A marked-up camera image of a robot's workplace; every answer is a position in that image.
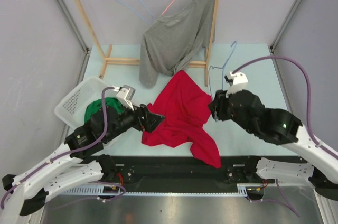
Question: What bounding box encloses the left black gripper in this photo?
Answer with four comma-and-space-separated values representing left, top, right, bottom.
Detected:
104, 98, 165, 142

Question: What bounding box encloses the red t shirt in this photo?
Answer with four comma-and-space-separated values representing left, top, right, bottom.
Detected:
142, 70, 221, 168

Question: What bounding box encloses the green t shirt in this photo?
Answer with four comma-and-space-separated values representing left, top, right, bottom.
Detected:
84, 97, 124, 122

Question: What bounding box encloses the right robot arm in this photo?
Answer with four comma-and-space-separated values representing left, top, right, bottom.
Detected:
208, 90, 337, 200

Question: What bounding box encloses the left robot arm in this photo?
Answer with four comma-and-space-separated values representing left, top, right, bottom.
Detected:
1, 105, 165, 217

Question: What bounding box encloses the grey t shirt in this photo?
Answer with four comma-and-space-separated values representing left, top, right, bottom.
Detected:
139, 0, 215, 88

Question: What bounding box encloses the wooden clothes rack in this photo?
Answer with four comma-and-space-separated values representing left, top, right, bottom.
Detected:
60, 0, 224, 87

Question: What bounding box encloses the white plastic basket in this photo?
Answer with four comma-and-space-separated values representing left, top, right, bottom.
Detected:
54, 76, 125, 148

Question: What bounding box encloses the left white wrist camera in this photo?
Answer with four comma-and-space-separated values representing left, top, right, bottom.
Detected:
113, 85, 135, 110

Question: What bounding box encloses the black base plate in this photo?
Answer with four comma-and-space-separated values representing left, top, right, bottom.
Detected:
101, 156, 263, 187

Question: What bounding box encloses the white cable duct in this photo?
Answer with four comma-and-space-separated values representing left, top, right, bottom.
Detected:
61, 183, 260, 197

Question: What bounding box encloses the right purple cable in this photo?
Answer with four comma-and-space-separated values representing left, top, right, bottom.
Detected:
233, 55, 338, 217

